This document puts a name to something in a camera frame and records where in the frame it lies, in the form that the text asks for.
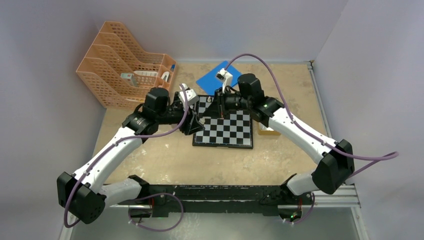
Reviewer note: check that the orange mesh file organizer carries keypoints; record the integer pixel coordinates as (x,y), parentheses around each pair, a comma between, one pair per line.
(119,72)

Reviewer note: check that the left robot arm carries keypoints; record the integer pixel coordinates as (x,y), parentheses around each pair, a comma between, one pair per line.
(83,194)

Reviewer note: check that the black mounting rail base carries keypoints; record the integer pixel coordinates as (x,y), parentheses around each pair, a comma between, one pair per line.
(267,200)

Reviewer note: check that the black and white chessboard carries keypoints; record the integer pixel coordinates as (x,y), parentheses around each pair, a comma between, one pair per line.
(233,131)

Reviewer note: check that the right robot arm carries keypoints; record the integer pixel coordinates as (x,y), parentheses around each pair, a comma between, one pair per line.
(334,163)

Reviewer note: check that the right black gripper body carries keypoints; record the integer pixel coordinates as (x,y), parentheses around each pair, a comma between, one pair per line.
(229,102)

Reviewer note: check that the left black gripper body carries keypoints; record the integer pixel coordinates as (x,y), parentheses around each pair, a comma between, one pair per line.
(185,127)

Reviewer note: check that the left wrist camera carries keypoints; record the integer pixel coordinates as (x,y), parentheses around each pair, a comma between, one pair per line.
(187,96)

